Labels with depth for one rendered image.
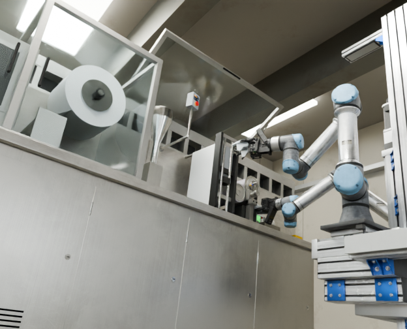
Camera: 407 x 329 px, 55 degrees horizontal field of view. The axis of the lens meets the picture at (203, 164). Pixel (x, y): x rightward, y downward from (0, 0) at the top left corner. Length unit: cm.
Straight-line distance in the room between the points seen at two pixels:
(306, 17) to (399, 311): 277
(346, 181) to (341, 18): 241
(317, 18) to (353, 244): 264
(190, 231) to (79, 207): 56
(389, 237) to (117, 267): 104
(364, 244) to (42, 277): 118
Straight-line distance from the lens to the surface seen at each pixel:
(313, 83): 396
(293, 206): 228
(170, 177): 262
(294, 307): 242
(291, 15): 388
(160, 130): 234
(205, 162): 252
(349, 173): 176
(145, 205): 176
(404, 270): 175
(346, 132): 187
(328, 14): 390
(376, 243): 160
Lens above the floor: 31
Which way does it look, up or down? 23 degrees up
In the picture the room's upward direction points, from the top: 7 degrees clockwise
